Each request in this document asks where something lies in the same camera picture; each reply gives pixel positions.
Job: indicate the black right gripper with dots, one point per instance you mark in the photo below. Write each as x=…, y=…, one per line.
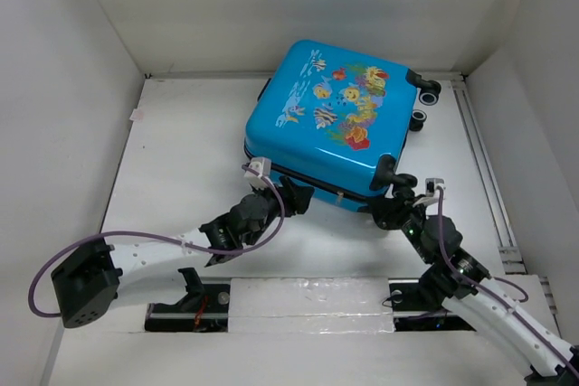
x=383, y=207

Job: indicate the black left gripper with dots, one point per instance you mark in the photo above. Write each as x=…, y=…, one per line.
x=296, y=195

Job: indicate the blue hard-shell suitcase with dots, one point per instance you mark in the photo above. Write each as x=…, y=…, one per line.
x=337, y=120

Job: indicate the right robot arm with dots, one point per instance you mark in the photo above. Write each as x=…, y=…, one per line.
x=458, y=283

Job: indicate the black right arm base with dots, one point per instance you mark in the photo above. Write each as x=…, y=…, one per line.
x=413, y=312

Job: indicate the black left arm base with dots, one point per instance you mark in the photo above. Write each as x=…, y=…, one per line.
x=204, y=308

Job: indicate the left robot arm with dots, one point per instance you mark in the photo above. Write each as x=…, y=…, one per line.
x=99, y=275

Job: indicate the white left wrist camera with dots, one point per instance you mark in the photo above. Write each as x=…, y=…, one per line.
x=257, y=171

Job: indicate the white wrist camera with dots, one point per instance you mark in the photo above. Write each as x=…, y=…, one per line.
x=257, y=171
x=433, y=186

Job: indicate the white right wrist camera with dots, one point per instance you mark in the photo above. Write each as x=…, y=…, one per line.
x=433, y=186

